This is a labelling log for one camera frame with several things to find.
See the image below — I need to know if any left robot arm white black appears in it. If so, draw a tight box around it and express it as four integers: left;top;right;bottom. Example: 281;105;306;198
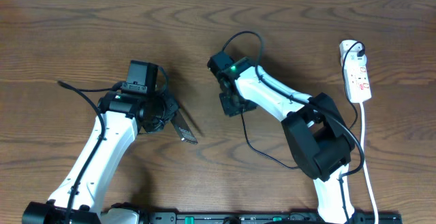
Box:
22;61;178;223

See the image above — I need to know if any white power strip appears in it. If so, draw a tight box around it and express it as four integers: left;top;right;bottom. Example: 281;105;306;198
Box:
339;39;372;103

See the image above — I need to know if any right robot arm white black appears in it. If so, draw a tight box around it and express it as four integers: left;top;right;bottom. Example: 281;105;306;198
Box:
207;51;357;223

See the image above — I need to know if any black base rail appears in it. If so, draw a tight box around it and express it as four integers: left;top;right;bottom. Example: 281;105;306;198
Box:
146;211;403;224

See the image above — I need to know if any Samsung Galaxy smartphone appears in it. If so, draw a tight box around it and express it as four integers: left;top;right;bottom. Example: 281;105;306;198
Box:
171;110;198;144

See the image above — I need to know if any black charger cable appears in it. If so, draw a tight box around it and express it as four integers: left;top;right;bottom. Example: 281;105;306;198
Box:
240;40;367;170

